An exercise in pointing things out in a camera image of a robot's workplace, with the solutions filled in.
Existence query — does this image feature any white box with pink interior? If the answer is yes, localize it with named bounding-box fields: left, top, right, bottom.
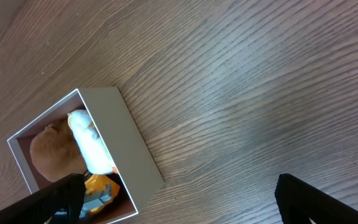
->
left=7, top=86, right=164, bottom=223

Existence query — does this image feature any white plush duck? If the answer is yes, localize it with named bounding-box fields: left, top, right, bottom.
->
left=68, top=110, right=118, bottom=175

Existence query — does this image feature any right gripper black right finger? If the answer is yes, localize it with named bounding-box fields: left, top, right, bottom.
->
left=275, top=174, right=358, bottom=224

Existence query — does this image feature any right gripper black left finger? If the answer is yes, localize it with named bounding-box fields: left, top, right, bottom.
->
left=0, top=174, right=86, bottom=224

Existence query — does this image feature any yellow toy crane truck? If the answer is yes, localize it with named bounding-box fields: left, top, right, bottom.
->
left=53, top=172, right=121, bottom=220

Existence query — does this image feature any brown plush toy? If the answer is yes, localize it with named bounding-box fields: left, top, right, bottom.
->
left=30, top=119, right=87, bottom=182

